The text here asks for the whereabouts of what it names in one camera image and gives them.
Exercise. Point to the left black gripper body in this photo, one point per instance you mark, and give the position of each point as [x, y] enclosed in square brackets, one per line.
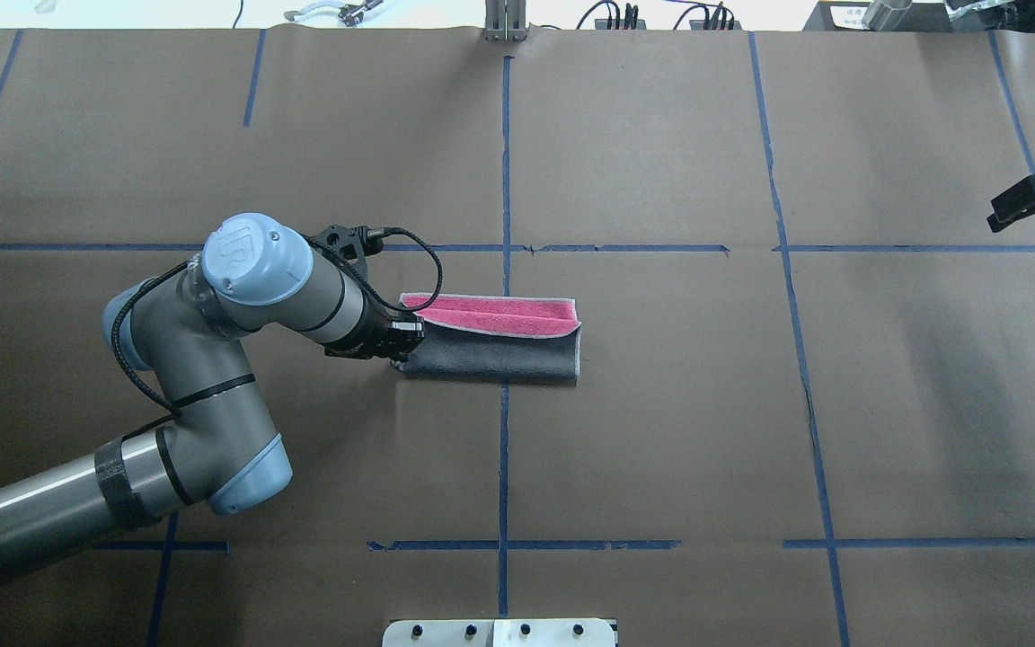
[377, 335]

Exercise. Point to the aluminium frame post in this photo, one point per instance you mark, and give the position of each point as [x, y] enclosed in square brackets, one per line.
[505, 21]

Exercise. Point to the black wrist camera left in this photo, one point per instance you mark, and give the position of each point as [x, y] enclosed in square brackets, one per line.
[349, 247]

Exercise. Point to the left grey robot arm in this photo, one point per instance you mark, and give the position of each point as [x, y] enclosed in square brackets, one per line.
[178, 338]

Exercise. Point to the silver metal cylinder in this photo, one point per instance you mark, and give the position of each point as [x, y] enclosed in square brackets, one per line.
[885, 15]

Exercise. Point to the pink terry towel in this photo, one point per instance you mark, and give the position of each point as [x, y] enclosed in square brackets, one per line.
[534, 340]

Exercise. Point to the long metal reacher stick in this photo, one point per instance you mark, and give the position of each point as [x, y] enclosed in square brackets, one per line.
[346, 13]

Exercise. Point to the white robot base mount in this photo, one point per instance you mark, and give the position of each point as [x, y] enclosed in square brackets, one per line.
[583, 631]

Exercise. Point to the black weight block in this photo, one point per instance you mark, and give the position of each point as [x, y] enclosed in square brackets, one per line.
[849, 16]

